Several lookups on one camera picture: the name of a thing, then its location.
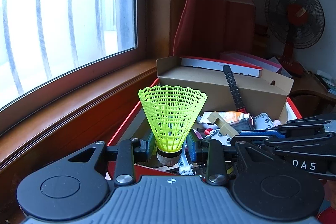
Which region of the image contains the tan plastic bracket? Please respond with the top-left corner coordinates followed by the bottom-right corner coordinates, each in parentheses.
top-left (207, 112), bottom-right (239, 137)

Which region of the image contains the yellow plastic shuttlecock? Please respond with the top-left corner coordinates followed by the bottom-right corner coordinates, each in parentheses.
top-left (138, 85), bottom-right (207, 166)

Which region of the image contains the orange white packet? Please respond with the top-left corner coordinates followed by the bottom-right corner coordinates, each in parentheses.
top-left (219, 111), bottom-right (251, 123)

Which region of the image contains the red cardboard shoe box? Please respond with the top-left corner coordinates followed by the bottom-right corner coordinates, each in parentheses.
top-left (106, 56), bottom-right (302, 180)

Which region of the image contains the pink red flat box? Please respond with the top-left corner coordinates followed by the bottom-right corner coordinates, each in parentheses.
top-left (220, 51), bottom-right (282, 73)

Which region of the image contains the red patterned curtain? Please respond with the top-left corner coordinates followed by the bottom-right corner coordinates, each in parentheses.
top-left (173, 0), bottom-right (256, 59)

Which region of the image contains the black standing fan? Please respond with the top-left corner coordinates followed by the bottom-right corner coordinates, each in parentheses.
top-left (264, 0), bottom-right (325, 76)

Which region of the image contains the black watch strap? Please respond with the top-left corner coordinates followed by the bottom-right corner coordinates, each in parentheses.
top-left (222, 64), bottom-right (247, 113)

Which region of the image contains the window frame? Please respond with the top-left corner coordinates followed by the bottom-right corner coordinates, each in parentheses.
top-left (0, 0), bottom-right (174, 135)

